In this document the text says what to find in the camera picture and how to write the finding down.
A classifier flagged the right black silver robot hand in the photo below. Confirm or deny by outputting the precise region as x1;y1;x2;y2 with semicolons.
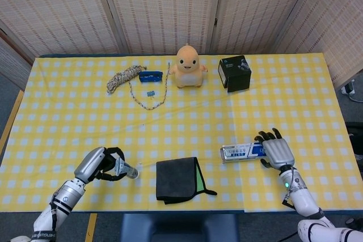
254;128;296;169

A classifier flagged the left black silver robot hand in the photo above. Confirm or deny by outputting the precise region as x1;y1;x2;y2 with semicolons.
74;146;127;184

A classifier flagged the silver blue toothpaste box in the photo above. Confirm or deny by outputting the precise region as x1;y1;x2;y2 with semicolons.
220;141;267;164

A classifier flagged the blue white toothpaste tube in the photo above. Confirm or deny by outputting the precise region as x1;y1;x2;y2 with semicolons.
115;156;140;180

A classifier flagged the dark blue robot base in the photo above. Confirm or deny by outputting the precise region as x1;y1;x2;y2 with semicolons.
120;213;240;242

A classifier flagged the black cardboard box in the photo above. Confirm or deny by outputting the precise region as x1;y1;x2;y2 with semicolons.
217;55;252;94

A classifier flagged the yellow white checked tablecloth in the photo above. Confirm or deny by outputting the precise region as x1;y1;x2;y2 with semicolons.
0;52;363;214

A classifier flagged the black object beside table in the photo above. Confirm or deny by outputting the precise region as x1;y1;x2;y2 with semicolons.
345;122;363;141

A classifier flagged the grey cloth with green lining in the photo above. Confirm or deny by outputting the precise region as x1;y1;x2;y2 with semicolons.
155;156;218;205

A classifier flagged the white power strip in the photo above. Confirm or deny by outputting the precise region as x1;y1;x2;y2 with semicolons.
341;79;357;96

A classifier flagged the blue plastic clip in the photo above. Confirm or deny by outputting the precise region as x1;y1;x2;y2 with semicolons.
138;70;164;83

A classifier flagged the orange plush toy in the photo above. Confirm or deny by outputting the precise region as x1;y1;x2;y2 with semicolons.
169;43;208;88

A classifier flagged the woven folding screen panel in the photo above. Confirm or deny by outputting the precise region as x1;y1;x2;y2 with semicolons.
276;0;363;88
98;0;225;56
0;20;36;90
0;0;127;57
211;0;315;55

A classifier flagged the multicolour braided rope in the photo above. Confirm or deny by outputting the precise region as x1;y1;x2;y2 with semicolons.
106;62;171;111

